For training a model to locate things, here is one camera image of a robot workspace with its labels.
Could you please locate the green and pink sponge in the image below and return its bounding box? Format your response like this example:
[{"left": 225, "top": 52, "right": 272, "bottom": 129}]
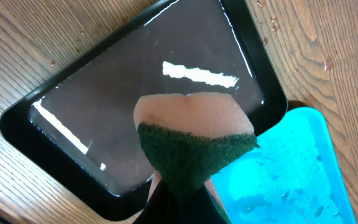
[{"left": 132, "top": 91, "right": 260, "bottom": 224}]

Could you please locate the teal plastic serving tray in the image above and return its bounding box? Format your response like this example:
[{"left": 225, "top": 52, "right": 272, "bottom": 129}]
[{"left": 212, "top": 107, "right": 356, "bottom": 224}]

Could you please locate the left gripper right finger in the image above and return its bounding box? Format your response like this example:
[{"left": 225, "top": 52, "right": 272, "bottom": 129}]
[{"left": 178, "top": 185, "right": 227, "bottom": 224}]

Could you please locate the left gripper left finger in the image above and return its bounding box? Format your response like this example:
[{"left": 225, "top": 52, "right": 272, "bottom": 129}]
[{"left": 133, "top": 180, "right": 178, "bottom": 224}]

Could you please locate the black rectangular water tray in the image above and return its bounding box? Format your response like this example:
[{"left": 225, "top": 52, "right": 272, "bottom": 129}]
[{"left": 0, "top": 0, "right": 288, "bottom": 221}]

